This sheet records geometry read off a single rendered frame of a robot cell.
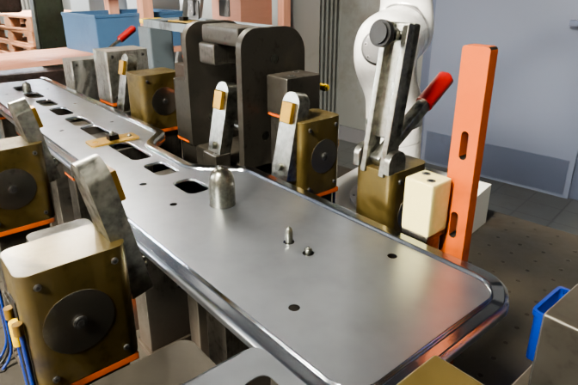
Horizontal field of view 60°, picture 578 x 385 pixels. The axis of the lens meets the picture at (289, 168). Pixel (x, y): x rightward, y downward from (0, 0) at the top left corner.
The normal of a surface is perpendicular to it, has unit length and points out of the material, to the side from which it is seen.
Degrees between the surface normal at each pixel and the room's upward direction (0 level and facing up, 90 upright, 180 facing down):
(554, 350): 90
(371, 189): 90
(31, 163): 90
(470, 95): 90
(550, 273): 0
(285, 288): 0
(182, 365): 0
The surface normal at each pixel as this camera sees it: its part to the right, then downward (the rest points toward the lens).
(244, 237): 0.00, -0.94
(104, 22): 0.74, 0.24
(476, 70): -0.76, 0.23
